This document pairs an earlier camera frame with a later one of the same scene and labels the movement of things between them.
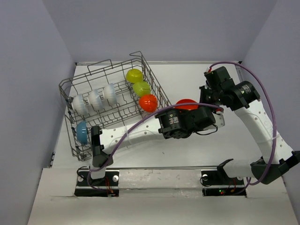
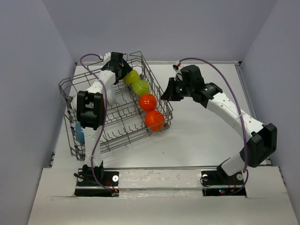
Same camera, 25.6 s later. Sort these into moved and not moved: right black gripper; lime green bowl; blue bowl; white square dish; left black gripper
Moved: lime green bowl; right black gripper; left black gripper
Not moved: white square dish; blue bowl
